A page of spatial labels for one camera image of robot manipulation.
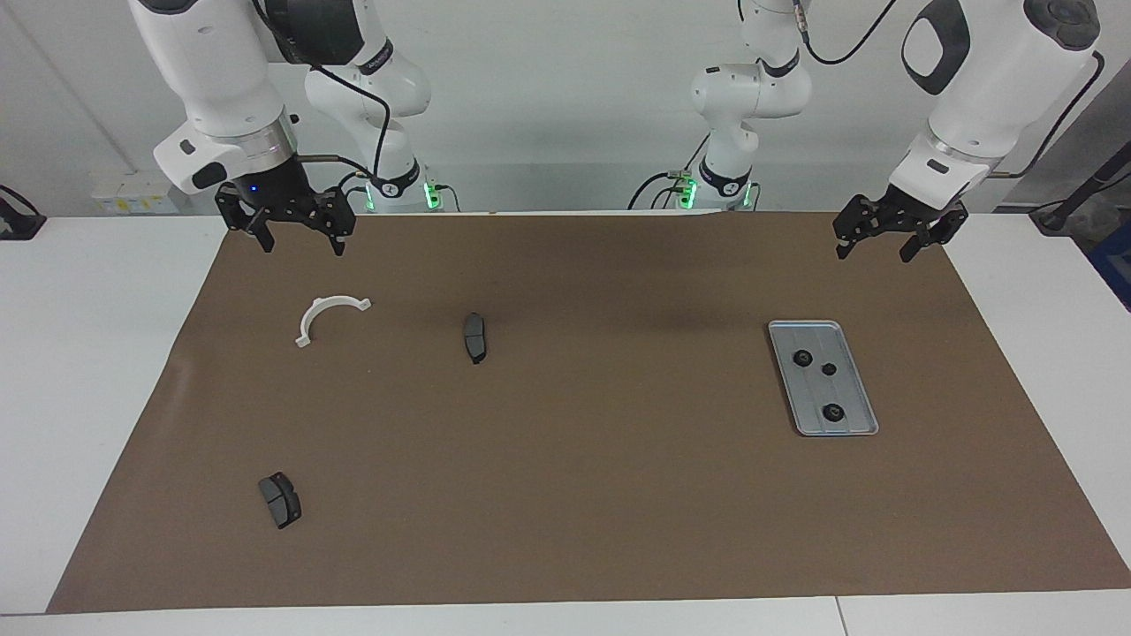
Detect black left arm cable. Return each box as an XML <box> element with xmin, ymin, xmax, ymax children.
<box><xmin>791</xmin><ymin>0</ymin><xmax>1105</xmax><ymax>182</ymax></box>

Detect brown table mat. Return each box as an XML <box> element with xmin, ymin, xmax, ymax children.
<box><xmin>46</xmin><ymin>210</ymin><xmax>1131</xmax><ymax>615</ymax></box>

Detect black clamp mount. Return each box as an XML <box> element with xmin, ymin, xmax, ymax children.
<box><xmin>0</xmin><ymin>184</ymin><xmax>47</xmax><ymax>241</ymax></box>

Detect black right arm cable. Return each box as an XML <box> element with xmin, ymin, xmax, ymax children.
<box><xmin>252</xmin><ymin>0</ymin><xmax>394</xmax><ymax>191</ymax></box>

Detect stacked grey brake pads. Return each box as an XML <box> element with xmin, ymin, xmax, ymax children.
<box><xmin>257</xmin><ymin>471</ymin><xmax>303</xmax><ymax>530</ymax></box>

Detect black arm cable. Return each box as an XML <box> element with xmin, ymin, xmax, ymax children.
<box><xmin>791</xmin><ymin>0</ymin><xmax>1105</xmax><ymax>182</ymax></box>
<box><xmin>252</xmin><ymin>0</ymin><xmax>394</xmax><ymax>191</ymax></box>

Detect black stand pole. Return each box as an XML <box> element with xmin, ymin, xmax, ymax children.
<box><xmin>1029</xmin><ymin>141</ymin><xmax>1131</xmax><ymax>235</ymax></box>

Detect white curved plastic bracket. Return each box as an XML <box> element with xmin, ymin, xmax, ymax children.
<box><xmin>294</xmin><ymin>296</ymin><xmax>373</xmax><ymax>349</ymax></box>

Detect single grey brake pad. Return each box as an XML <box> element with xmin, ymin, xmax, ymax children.
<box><xmin>462</xmin><ymin>312</ymin><xmax>490</xmax><ymax>365</ymax></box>

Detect white wall socket box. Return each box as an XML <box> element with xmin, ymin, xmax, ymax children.
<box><xmin>90</xmin><ymin>177</ymin><xmax>182</xmax><ymax>216</ymax></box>

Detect black base cable bundle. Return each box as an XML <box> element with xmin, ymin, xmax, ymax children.
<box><xmin>327</xmin><ymin>172</ymin><xmax>372</xmax><ymax>213</ymax></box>
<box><xmin>627</xmin><ymin>132</ymin><xmax>708</xmax><ymax>211</ymax></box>

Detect blue box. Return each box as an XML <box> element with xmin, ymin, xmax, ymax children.
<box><xmin>1089</xmin><ymin>221</ymin><xmax>1131</xmax><ymax>312</ymax></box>

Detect silver metal tray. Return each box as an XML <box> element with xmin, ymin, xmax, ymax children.
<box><xmin>767</xmin><ymin>320</ymin><xmax>881</xmax><ymax>438</ymax></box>

